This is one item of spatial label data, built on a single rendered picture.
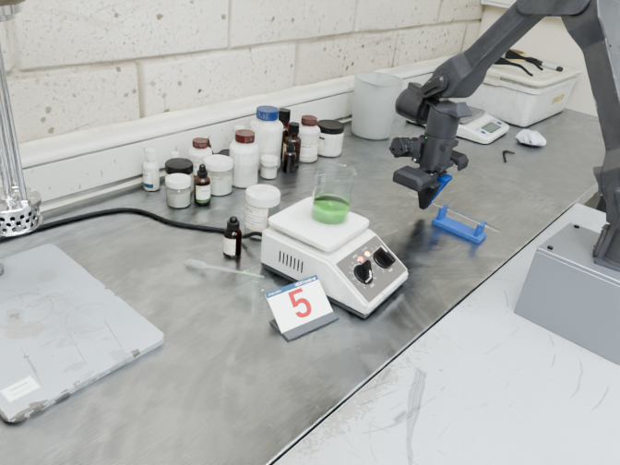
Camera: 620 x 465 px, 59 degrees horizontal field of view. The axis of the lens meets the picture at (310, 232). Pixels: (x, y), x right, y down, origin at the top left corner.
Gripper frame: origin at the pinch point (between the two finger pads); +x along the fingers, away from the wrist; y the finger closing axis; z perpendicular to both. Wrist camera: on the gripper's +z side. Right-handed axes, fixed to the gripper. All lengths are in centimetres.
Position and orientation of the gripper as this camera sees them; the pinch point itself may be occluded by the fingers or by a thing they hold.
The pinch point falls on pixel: (426, 192)
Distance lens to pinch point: 110.1
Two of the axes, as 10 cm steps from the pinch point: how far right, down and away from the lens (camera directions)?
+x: -1.0, 8.6, 5.1
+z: -7.5, -4.0, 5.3
